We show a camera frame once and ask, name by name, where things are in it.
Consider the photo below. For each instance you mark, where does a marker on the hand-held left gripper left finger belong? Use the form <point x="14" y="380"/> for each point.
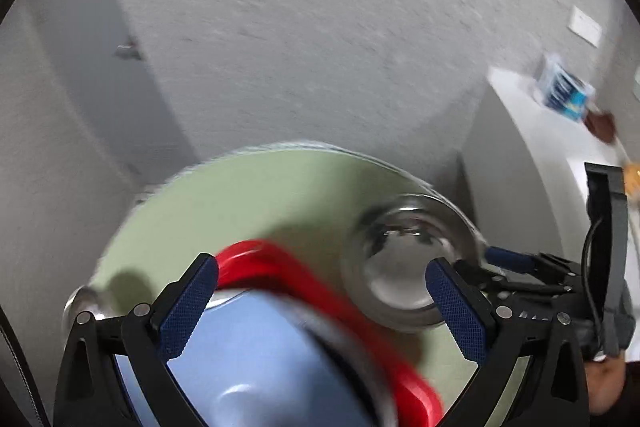
<point x="189" y="307"/>

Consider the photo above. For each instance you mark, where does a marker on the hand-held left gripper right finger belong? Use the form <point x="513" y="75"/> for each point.
<point x="457" y="313"/>

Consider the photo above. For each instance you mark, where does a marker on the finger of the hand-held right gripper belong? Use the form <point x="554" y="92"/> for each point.
<point x="510" y="259"/>
<point x="479" y="278"/>

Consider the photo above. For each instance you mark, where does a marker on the blue bowl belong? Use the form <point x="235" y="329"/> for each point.
<point x="250" y="357"/>

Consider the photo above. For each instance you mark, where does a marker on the large steel bowl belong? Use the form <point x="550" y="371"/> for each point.
<point x="395" y="257"/>

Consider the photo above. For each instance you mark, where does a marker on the person's right hand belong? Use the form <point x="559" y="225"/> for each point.
<point x="606" y="383"/>

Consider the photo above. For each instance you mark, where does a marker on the orange object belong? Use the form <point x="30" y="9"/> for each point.
<point x="632" y="177"/>

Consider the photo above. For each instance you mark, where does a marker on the white cabinet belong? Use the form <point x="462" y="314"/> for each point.
<point x="525" y="167"/>

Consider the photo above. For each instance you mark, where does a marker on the small steel bowl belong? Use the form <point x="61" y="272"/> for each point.
<point x="75" y="302"/>

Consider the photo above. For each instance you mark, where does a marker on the light green round table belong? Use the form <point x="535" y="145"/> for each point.
<point x="260" y="202"/>

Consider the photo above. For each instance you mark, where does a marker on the brown object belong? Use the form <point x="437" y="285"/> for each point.
<point x="602" y="125"/>

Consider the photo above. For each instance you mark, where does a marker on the blue and white box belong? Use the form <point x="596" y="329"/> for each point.
<point x="565" y="89"/>

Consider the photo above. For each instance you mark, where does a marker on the grey door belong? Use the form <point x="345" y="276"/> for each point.
<point x="100" y="72"/>

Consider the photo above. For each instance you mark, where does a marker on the white wall socket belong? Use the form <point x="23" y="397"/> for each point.
<point x="585" y="27"/>

